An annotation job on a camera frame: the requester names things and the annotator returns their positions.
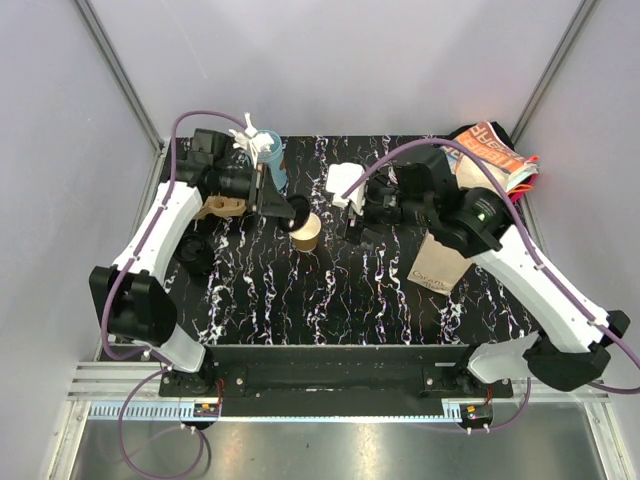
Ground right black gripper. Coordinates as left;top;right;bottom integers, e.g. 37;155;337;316
333;168;433;251

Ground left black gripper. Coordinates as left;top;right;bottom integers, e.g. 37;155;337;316
216;162;297;217

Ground black plastic cup lid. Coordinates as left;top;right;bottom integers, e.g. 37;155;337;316
286;194;311;233

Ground cardboard cup carrier stack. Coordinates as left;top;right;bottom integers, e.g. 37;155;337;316
193;195;246;220

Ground single brown paper cup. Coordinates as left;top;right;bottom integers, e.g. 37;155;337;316
289;213;322;252

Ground brown paper takeout bag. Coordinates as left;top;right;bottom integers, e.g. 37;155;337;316
408;159;511;296

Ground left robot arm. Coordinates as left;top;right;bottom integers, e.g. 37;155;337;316
89;129;298;396

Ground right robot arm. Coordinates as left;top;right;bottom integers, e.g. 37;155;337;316
326;138;630;397

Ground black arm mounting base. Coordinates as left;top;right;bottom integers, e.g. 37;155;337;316
159;345;513;399

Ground blue cup with stirrers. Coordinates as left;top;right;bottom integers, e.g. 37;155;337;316
258;130;288;193

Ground stack of black lids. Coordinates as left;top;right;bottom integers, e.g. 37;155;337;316
174;233;214;276

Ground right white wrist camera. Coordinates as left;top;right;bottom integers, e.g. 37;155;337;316
325;162;365;215

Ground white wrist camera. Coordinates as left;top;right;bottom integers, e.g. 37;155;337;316
245;130;274;162
325;162;365;215

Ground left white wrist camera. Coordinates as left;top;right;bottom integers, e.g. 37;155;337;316
245;130;274;162

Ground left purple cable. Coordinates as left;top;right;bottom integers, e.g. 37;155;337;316
99;108;251;476

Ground left aluminium corner post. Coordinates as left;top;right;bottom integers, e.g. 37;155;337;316
72;0;169;154

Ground aluminium corner post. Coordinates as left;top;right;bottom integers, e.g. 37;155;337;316
510;0;599;144
72;0;169;154

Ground aluminium frame rail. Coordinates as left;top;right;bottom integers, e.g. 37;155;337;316
67;362;608;424

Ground right aluminium corner post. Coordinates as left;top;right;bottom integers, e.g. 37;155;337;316
510;0;599;144

